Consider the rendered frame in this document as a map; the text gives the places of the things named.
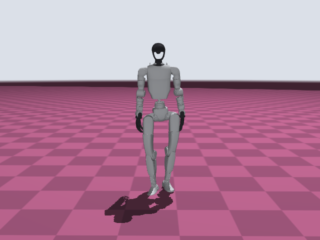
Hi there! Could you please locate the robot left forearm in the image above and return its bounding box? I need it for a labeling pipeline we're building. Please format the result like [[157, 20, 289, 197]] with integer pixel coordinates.
[[176, 92, 186, 115]]

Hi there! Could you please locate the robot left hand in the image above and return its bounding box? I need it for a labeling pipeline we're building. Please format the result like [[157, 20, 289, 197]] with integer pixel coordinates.
[[179, 111, 185, 132]]

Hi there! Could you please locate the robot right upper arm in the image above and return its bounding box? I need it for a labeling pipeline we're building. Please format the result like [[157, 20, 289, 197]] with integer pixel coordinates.
[[137, 67, 148, 98]]

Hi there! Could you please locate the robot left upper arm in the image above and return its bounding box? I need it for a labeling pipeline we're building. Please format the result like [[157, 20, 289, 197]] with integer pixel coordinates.
[[170, 66, 183, 96]]

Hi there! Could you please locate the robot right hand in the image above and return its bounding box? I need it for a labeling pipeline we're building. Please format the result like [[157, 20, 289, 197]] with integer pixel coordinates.
[[135, 112, 143, 133]]

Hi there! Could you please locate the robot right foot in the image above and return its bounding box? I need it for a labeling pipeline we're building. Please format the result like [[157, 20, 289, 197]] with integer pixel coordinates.
[[147, 184, 159, 196]]

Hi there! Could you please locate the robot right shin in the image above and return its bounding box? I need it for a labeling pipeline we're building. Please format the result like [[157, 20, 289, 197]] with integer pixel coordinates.
[[146, 155, 157, 187]]

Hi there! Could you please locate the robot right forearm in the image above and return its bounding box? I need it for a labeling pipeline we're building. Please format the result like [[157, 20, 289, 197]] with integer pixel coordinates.
[[135, 90, 144, 117]]

